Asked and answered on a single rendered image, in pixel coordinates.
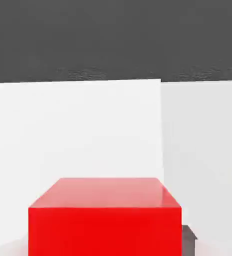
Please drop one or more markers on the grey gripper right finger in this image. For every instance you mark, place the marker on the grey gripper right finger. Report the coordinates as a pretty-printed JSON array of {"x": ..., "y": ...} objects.
[{"x": 188, "y": 243}]

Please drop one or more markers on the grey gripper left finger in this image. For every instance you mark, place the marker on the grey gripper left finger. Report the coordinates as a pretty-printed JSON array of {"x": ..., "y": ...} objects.
[{"x": 18, "y": 250}]

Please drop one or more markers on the small red cube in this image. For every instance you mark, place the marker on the small red cube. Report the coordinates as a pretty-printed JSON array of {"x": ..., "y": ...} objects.
[{"x": 104, "y": 230}]

